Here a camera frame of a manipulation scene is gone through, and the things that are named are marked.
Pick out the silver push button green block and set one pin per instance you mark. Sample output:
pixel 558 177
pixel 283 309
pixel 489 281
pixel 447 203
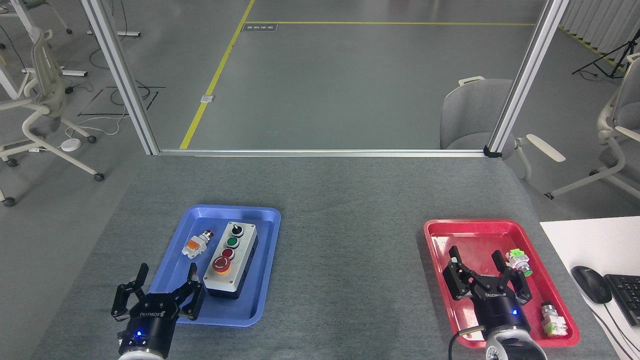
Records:
pixel 553 321

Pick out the white curtain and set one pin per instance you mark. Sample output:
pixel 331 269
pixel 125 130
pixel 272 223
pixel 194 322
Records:
pixel 605 22

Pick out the white desk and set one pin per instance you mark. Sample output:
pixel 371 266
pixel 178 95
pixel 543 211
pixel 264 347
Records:
pixel 590 240

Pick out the white round floor device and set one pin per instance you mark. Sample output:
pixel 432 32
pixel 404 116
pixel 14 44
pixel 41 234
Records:
pixel 70 145

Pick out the white office chair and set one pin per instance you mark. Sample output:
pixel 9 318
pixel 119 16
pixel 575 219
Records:
pixel 42 90
pixel 625 125

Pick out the black computer mouse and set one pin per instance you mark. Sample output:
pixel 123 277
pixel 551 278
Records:
pixel 592 284

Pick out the grey upholstered chair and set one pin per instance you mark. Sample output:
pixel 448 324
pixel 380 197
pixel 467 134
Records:
pixel 472 115

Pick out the silver aluminium post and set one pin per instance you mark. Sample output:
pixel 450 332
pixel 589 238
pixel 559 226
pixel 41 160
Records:
pixel 120 75
pixel 525 80

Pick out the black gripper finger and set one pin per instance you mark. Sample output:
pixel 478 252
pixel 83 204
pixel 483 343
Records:
pixel 460 277
pixel 192 295
pixel 125 295
pixel 515 285

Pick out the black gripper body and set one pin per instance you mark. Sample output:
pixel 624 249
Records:
pixel 500 312
pixel 150 325

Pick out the blue plastic tray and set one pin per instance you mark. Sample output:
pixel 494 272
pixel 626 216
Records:
pixel 260 260

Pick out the grey floor label plate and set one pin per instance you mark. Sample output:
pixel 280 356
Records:
pixel 259 27

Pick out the red plastic tray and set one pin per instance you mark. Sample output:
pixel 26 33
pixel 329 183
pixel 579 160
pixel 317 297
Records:
pixel 475 235

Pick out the silver aluminium rail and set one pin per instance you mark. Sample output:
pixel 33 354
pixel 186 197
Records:
pixel 320 152

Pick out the green push button switch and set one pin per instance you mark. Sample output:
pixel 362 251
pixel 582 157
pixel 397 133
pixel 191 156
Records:
pixel 517 261

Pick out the black tripod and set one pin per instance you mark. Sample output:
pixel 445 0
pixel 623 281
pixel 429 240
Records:
pixel 612 56

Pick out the red push button orange block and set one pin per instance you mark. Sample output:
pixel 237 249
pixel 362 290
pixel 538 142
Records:
pixel 195 246

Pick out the black keyboard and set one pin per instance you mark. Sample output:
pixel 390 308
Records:
pixel 627 297

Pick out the silver floor socket plate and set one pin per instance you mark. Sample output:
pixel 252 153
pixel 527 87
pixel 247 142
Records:
pixel 207 98

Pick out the grey control box with buttons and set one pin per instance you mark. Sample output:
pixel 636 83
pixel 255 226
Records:
pixel 227 270

